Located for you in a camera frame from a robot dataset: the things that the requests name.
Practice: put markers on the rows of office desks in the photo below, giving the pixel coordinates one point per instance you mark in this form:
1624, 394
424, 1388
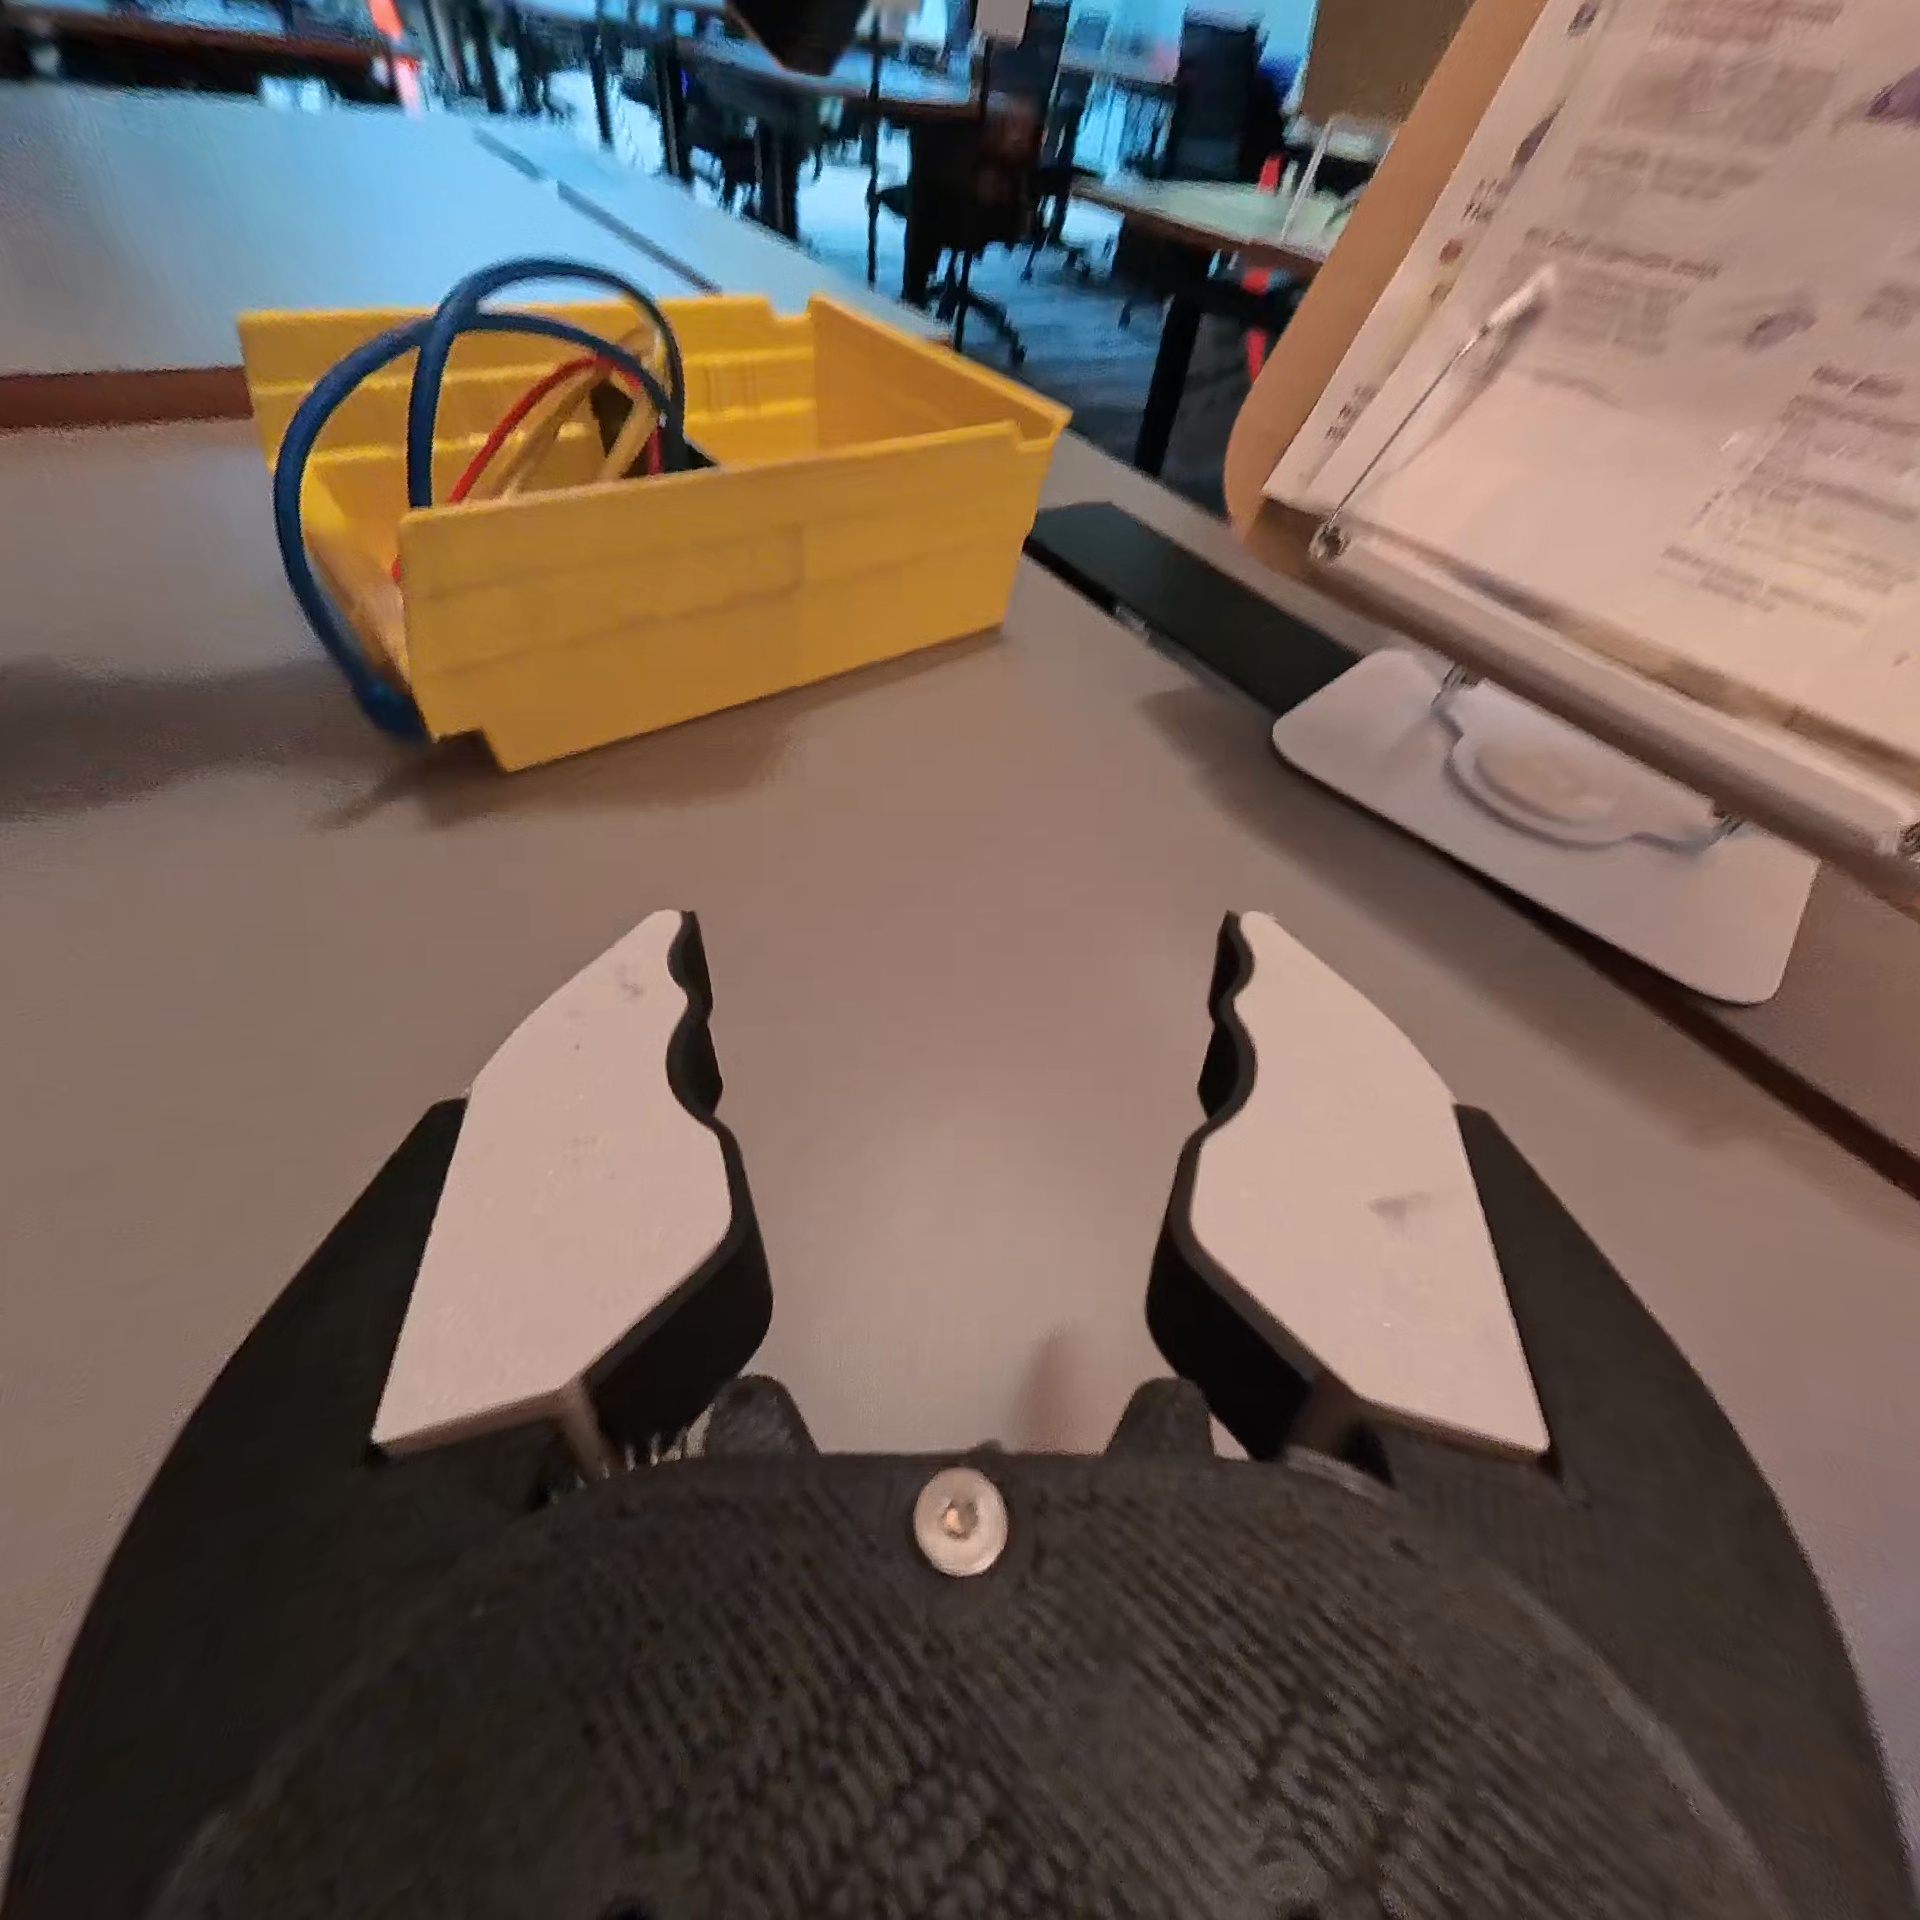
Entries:
961, 136

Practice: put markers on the white board stand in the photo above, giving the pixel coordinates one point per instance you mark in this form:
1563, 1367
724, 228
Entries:
1560, 840

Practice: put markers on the dark-edged grey desk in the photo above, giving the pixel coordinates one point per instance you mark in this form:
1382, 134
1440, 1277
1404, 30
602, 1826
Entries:
1185, 600

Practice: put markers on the cardboard-backed instruction sheet board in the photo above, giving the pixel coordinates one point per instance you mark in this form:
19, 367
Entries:
1651, 376

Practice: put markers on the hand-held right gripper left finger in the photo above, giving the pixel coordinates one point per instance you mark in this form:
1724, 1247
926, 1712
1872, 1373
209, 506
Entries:
579, 1201

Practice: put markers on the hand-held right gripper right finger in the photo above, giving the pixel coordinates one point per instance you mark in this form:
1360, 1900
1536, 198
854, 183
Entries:
1358, 1215

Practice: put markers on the white wood-edged desk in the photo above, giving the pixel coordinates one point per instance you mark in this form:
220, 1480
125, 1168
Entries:
225, 210

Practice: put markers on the yellow bin with black divider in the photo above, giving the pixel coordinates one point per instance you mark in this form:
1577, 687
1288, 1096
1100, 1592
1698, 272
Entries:
721, 600

